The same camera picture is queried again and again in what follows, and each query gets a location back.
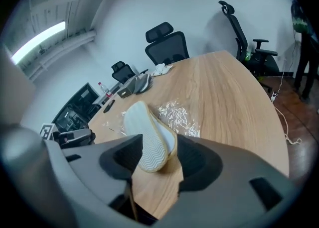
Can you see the long ceiling light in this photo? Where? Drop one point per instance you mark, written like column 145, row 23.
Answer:
column 37, row 42

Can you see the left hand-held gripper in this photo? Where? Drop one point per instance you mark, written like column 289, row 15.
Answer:
column 72, row 137

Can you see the white printed packet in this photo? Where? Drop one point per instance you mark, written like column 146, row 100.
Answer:
column 162, row 70

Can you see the gray cardboard box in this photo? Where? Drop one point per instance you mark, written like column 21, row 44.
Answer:
column 127, row 88

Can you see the clear plastic wrap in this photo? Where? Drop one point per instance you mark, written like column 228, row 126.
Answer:
column 179, row 117

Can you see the white power plug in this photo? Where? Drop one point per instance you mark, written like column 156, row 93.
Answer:
column 274, row 96

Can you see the red-capped water bottle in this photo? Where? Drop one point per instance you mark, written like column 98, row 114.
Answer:
column 104, row 90

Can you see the black smartphone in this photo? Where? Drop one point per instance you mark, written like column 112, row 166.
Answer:
column 109, row 106

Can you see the white desk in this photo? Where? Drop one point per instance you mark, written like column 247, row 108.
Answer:
column 104, row 97

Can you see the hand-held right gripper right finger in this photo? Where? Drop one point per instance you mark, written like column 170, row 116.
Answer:
column 224, row 192

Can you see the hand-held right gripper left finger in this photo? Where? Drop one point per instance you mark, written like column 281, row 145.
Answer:
column 74, row 184

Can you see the green plastic bag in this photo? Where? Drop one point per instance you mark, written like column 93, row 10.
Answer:
column 247, row 55

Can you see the black mesh office chair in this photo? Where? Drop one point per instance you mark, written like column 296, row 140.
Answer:
column 251, row 55
column 169, row 45
column 123, row 71

